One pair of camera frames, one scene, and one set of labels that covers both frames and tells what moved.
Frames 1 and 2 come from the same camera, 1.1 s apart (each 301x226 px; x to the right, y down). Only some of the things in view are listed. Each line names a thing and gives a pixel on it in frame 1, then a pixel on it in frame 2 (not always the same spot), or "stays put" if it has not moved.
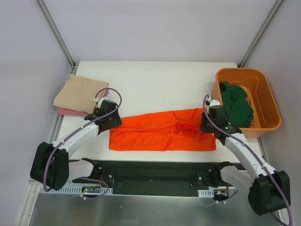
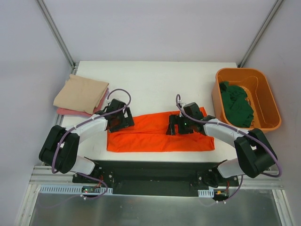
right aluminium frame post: [257, 38] stays put
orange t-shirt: [173, 131] stays put
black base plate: [158, 178] stays put
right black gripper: [205, 125] to [175, 124]
